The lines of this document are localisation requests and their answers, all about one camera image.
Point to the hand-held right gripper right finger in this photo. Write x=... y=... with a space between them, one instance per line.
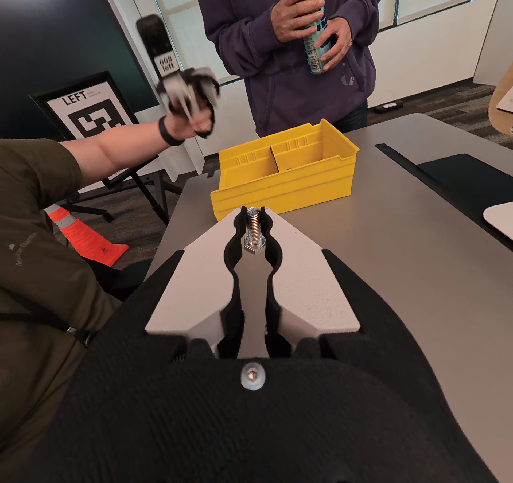
x=312 y=290

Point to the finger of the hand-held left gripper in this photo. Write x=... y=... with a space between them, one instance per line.
x=208 y=80

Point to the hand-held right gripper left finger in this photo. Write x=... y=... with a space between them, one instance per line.
x=192 y=290

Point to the steel hex bolt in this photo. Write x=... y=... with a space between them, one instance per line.
x=253 y=226

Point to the yellow plastic bin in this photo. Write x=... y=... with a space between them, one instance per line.
x=280 y=194

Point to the person's left forearm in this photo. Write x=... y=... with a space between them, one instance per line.
x=120 y=150

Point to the person's left hand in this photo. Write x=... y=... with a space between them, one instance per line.
x=188 y=128

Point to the large glass window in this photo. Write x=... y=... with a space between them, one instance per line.
x=180 y=10

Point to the black framed marker sign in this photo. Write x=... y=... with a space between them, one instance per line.
x=96 y=110

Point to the black sign easel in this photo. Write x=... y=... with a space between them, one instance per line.
x=150 y=199

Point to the teal drink can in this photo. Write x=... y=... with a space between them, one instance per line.
x=314 y=60

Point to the orange traffic cone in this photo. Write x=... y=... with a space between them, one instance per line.
x=88 y=238

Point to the person's olive shirt torso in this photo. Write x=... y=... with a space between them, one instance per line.
x=40 y=250

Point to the black floor device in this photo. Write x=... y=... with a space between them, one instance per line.
x=388 y=107

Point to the white stand base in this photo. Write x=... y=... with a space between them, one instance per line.
x=501 y=218

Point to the instruction sheet on wooden board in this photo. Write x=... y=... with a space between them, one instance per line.
x=497 y=122

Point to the white instruction sheet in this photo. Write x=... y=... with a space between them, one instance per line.
x=507 y=100

